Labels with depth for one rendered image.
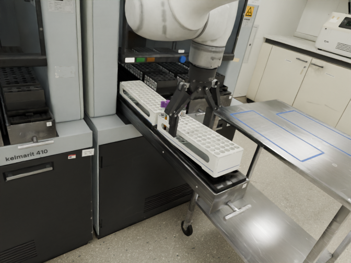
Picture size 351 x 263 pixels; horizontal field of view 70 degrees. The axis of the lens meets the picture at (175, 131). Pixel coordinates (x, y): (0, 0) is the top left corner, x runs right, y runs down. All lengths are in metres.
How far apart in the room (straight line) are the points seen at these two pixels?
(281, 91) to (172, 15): 2.84
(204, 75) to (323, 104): 2.46
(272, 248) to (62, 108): 1.09
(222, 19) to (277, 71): 2.69
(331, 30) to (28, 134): 2.78
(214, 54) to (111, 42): 0.44
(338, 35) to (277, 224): 2.08
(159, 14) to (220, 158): 0.36
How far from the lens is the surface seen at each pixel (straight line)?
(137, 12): 0.51
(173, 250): 1.52
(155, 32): 0.52
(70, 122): 1.04
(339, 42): 3.00
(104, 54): 0.98
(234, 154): 0.68
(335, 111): 3.02
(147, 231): 1.57
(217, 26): 0.63
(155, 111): 0.87
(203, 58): 0.66
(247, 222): 1.39
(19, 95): 0.95
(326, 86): 3.03
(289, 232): 1.46
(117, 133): 1.03
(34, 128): 0.92
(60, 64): 0.95
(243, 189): 0.76
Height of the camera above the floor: 1.25
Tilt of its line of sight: 30 degrees down
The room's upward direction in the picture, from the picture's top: 10 degrees clockwise
